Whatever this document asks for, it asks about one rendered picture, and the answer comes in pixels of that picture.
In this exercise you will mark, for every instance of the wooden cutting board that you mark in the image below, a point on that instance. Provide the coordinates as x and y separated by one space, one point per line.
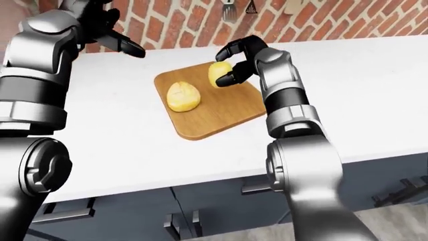
210 101

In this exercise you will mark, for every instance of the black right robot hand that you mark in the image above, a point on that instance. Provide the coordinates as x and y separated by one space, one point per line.
242 54

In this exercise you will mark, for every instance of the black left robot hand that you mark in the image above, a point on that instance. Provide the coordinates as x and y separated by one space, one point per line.
112 40

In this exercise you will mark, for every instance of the grey kitchen counter cabinet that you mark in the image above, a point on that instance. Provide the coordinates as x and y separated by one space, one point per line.
234 200

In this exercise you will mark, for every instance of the hanging dark metal skimmer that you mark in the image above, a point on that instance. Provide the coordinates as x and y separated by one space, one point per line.
251 7

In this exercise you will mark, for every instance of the hanging wooden utensil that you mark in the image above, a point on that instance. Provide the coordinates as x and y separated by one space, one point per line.
294 6

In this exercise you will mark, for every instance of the hanging slotted metal spatula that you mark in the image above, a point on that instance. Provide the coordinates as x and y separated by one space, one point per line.
228 10

